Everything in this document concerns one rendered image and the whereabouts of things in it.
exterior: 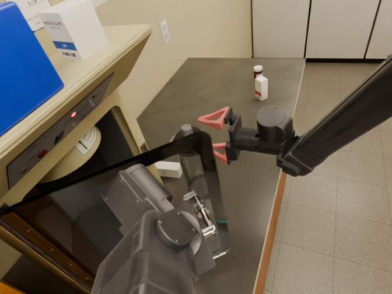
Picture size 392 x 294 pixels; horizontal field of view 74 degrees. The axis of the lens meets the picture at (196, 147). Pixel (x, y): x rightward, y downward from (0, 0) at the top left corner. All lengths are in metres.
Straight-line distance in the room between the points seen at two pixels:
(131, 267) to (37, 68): 0.22
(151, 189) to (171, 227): 0.08
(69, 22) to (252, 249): 0.65
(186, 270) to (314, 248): 1.64
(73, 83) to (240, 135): 0.40
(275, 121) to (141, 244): 0.41
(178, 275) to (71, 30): 0.31
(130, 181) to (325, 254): 1.62
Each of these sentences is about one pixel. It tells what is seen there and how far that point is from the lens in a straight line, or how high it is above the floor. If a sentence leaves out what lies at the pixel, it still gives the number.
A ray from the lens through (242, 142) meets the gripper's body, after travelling 0.62.
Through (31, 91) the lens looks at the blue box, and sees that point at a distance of 0.31.
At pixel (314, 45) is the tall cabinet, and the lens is 3.45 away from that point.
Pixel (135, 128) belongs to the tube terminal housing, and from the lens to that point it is 0.62.
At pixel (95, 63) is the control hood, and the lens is 0.37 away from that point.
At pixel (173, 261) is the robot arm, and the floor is 1.44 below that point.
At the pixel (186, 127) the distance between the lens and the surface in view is 0.69.
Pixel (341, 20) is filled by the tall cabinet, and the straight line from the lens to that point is 3.36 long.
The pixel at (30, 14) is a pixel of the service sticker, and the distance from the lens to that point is 0.45.
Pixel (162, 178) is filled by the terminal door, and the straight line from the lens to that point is 0.41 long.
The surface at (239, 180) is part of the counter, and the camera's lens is 0.89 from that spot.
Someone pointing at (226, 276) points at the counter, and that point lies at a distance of 0.74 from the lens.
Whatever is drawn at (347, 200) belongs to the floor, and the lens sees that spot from 2.08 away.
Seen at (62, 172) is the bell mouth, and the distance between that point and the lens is 0.53.
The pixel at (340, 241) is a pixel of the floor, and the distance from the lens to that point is 1.90.
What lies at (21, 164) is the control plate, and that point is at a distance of 0.36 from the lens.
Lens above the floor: 1.63
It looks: 42 degrees down
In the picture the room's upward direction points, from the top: 14 degrees counter-clockwise
